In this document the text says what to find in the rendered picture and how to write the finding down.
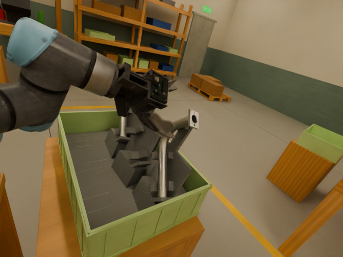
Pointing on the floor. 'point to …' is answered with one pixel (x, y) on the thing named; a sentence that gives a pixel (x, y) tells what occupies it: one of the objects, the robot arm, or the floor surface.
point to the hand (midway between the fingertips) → (174, 112)
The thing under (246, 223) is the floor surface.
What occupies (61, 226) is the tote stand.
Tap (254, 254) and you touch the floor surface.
